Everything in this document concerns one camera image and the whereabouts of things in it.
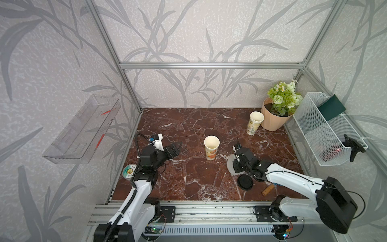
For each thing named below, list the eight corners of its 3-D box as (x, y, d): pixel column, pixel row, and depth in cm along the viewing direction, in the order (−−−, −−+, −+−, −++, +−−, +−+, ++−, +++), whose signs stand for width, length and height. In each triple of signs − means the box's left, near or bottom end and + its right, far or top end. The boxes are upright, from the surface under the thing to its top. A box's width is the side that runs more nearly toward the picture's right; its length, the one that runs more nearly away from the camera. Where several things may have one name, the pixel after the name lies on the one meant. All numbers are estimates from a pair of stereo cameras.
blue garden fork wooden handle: (264, 197, 81) (265, 196, 79) (260, 193, 82) (261, 192, 81) (274, 186, 85) (276, 185, 83) (271, 182, 86) (272, 181, 84)
